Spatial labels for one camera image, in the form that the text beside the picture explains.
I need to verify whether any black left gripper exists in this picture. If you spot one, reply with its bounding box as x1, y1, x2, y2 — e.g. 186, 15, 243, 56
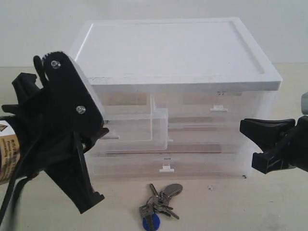
1, 72, 110, 215

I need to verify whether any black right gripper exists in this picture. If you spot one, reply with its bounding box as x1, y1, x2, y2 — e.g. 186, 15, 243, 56
240, 115, 308, 174

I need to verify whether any key bunch with blue tag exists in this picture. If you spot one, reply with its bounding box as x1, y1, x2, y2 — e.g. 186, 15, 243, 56
139, 183, 183, 231

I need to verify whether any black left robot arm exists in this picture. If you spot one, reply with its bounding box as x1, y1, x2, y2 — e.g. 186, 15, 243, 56
0, 73, 108, 214

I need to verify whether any white translucent drawer cabinet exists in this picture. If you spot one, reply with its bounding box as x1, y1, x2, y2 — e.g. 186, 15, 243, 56
69, 18, 282, 166

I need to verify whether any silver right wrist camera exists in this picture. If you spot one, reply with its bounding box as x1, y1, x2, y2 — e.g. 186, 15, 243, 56
301, 92, 308, 115

